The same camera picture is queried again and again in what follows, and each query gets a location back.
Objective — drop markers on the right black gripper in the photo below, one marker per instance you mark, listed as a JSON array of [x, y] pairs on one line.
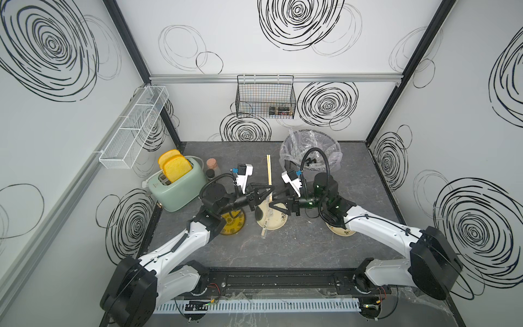
[[293, 204]]

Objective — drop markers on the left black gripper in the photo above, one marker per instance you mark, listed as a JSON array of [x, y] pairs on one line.
[[251, 199]]

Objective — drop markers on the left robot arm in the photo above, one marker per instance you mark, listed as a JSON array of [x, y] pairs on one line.
[[139, 285]]

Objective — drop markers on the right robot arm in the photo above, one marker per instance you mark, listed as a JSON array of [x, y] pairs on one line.
[[428, 261]]

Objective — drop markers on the wrapped chopsticks on middle plate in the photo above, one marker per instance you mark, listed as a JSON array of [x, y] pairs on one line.
[[264, 231]]

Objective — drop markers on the cream plate with black patch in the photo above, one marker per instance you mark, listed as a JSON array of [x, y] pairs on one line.
[[277, 218]]

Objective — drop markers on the yellow patterned plate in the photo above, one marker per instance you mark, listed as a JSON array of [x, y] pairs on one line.
[[235, 222]]

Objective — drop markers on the clear plastic bin liner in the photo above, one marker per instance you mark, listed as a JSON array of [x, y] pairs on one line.
[[322, 143]]

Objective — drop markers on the cork topped glass bottle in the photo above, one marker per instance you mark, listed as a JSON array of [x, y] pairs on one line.
[[213, 165]]

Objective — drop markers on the cream plate with red marks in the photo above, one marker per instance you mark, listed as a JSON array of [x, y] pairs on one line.
[[342, 232]]

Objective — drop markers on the front yellow bread slice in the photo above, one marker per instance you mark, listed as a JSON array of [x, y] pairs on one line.
[[176, 167]]

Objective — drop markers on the yellow bread slice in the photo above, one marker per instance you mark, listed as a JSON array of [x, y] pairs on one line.
[[166, 157], [176, 167]]

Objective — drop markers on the mint green toaster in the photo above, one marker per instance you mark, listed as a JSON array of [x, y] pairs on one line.
[[174, 196]]

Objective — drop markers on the back yellow bread slice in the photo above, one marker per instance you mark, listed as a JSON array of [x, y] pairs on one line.
[[166, 157]]

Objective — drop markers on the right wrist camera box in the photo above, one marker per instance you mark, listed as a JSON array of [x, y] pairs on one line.
[[293, 178]]

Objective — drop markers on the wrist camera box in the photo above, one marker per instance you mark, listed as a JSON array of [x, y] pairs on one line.
[[242, 172], [293, 178]]

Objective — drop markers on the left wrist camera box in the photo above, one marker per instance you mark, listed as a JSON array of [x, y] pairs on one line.
[[242, 172]]

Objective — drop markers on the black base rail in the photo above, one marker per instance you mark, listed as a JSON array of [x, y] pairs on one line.
[[344, 281]]

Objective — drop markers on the black wire wall basket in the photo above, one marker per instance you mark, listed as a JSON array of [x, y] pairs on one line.
[[266, 100]]

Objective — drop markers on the white slotted cable duct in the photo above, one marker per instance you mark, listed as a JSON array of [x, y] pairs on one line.
[[296, 305]]

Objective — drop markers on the aluminium wall rail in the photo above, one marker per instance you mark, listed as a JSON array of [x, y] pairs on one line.
[[277, 78]]

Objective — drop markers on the white wire wall shelf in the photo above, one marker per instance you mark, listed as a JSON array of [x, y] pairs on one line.
[[138, 122]]

